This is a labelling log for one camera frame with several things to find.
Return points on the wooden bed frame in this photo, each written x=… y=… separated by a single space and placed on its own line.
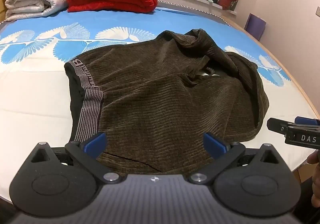
x=302 y=166

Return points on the person's right hand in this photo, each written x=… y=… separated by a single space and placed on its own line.
x=313 y=157

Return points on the purple box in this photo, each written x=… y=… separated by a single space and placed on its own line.
x=255 y=26

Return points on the wall socket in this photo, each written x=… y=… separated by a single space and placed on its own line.
x=318 y=11

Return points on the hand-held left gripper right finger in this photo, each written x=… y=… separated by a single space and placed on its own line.
x=212 y=144

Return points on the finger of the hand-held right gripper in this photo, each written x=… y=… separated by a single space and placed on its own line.
x=277 y=125
x=306 y=121

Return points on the blue white printed bedsheet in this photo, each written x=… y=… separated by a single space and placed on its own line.
x=37 y=104

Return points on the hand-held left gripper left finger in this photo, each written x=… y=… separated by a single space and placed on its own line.
x=96 y=142

